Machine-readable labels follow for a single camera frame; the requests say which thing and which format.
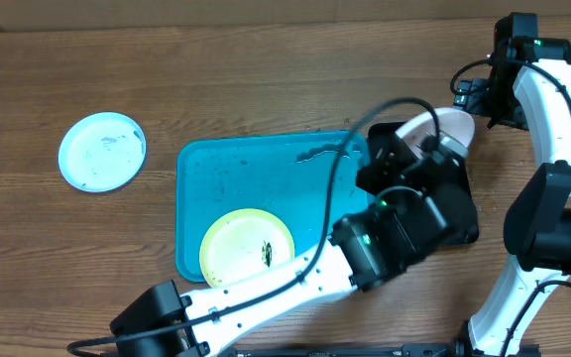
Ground pink speckled plate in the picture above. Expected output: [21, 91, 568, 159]
[395, 107, 475, 158]

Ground yellow plate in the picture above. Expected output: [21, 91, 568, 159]
[199, 208, 295, 288]

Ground light blue plate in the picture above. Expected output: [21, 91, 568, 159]
[57, 112, 147, 193]

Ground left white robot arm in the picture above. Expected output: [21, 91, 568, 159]
[110, 132, 479, 356]

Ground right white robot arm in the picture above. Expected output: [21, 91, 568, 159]
[449, 35, 571, 356]

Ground black water tray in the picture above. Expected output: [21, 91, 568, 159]
[356, 113, 479, 249]

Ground teal plastic tray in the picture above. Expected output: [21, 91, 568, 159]
[175, 132, 373, 283]

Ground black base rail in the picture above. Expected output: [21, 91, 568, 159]
[218, 341, 483, 357]

